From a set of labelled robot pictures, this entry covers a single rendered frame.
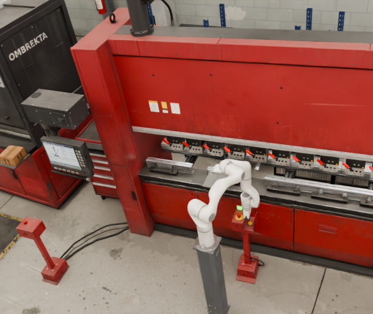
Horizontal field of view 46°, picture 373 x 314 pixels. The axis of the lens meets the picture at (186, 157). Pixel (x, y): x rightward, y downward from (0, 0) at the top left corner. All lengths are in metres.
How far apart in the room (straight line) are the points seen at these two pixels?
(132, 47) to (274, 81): 1.18
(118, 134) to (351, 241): 2.32
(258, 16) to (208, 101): 4.39
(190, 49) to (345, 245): 2.26
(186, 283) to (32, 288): 1.65
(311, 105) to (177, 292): 2.26
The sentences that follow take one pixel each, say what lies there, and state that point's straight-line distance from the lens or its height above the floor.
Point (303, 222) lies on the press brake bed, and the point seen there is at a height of 0.61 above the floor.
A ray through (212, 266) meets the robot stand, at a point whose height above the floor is 0.81.
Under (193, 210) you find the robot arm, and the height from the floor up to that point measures 1.39.
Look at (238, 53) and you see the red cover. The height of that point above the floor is 2.23.
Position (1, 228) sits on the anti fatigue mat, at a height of 0.01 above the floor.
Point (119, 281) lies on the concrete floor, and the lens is 4.74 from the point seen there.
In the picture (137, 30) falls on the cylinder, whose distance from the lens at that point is 3.70.
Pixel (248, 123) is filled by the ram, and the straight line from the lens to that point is 3.68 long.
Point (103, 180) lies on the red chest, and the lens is 5.26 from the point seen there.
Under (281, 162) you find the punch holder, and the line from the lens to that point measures 3.86.
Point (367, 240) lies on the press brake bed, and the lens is 4.23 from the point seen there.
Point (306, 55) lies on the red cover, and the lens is 3.24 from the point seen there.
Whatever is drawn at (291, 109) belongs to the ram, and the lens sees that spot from 3.52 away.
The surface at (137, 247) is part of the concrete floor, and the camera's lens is 4.95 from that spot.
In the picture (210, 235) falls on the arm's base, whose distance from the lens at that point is 3.41.
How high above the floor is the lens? 3.73
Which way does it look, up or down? 39 degrees down
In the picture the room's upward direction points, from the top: 10 degrees counter-clockwise
